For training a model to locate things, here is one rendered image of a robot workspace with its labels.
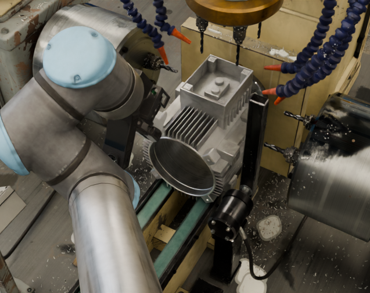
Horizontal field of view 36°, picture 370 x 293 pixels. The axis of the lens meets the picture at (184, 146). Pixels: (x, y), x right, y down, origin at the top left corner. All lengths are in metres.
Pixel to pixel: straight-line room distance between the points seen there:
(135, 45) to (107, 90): 0.44
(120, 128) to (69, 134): 0.15
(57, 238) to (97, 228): 0.66
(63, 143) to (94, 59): 0.13
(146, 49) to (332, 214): 0.54
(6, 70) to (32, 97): 0.55
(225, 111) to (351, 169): 0.26
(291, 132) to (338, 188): 0.30
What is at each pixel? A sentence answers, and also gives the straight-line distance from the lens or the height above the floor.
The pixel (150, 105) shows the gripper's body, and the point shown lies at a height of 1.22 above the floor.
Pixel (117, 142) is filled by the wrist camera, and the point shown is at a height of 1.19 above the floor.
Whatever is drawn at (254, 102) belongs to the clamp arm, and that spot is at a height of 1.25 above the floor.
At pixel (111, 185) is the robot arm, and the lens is 0.78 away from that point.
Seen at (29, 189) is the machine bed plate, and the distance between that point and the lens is 1.43.
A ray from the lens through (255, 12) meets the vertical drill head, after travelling 1.00.
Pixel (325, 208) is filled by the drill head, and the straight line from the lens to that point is 1.08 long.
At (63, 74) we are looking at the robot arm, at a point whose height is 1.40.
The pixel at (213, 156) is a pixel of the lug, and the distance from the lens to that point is 1.07.
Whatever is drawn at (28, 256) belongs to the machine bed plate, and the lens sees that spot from 1.33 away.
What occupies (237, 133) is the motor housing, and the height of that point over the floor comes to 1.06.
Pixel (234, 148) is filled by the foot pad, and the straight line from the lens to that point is 1.10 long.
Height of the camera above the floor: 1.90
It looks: 49 degrees down
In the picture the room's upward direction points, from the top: straight up
